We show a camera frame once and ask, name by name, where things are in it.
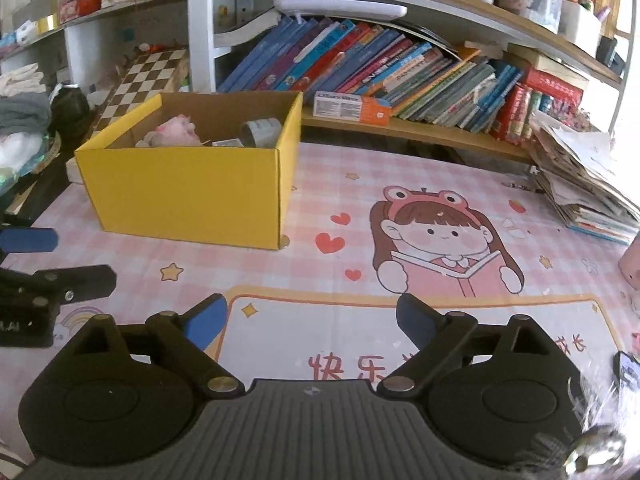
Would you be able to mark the set of red books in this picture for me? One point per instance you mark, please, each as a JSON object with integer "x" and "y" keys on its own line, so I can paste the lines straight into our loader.
{"x": 540, "y": 105}

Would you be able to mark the tan hardcover book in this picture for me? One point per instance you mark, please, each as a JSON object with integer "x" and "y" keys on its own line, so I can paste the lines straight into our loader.
{"x": 547, "y": 62}

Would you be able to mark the grey folded towel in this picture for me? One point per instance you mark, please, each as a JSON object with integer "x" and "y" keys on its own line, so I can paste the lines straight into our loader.
{"x": 22, "y": 110}

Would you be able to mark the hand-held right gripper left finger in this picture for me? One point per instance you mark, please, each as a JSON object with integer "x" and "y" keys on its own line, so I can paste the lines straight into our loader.
{"x": 206, "y": 324}

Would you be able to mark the white storage container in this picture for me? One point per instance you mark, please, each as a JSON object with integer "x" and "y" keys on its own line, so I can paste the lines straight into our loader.
{"x": 580, "y": 27}

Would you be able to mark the pink plush toy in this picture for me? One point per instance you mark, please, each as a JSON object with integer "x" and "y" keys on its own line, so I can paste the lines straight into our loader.
{"x": 172, "y": 131}

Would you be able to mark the row of colourful children's books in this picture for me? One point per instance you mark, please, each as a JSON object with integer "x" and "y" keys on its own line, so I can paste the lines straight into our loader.
{"x": 350, "y": 55}

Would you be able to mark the wooden chessboard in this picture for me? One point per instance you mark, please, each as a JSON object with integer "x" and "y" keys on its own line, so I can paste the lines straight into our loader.
{"x": 150, "y": 72}

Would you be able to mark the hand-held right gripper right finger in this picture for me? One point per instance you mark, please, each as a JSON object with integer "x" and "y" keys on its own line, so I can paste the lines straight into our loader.
{"x": 417, "y": 322}

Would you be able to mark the long orange and white box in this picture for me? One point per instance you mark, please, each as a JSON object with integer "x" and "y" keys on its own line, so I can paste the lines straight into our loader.
{"x": 350, "y": 107}

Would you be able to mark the white gloves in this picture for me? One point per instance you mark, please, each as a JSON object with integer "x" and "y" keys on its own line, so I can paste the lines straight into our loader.
{"x": 20, "y": 81}

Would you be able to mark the small white printed box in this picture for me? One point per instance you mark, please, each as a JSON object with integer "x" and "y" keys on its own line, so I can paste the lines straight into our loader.
{"x": 227, "y": 143}

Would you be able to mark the white wooden bookshelf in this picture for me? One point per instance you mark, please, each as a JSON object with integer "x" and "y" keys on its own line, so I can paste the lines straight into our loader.
{"x": 201, "y": 35}

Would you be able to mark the grey roll of tape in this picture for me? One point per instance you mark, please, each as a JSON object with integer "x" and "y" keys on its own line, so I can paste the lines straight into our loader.
{"x": 262, "y": 132}

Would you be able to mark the white bar lamp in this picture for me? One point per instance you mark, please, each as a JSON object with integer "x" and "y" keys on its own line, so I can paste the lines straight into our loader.
{"x": 340, "y": 10}

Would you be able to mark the pink printed desk mat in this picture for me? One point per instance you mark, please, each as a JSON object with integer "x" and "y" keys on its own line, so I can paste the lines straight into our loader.
{"x": 450, "y": 180}

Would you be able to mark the pink container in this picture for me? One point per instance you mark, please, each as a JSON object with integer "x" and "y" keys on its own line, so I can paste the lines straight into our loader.
{"x": 632, "y": 265}

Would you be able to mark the shiny silver object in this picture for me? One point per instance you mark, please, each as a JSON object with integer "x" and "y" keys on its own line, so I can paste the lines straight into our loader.
{"x": 595, "y": 450}

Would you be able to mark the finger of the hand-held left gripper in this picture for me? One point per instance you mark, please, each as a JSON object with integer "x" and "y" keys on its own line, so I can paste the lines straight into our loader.
{"x": 27, "y": 240}
{"x": 75, "y": 282}

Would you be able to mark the messy stack of papers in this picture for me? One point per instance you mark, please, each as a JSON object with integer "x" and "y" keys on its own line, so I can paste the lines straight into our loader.
{"x": 585, "y": 180}

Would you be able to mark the black smartphone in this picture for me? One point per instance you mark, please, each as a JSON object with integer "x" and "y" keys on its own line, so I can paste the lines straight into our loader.
{"x": 627, "y": 375}

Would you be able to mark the yellow cardboard box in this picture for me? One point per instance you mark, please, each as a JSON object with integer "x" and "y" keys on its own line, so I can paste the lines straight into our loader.
{"x": 190, "y": 195}

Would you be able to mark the black round pot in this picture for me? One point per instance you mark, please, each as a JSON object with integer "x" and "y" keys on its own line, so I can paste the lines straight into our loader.
{"x": 70, "y": 105}

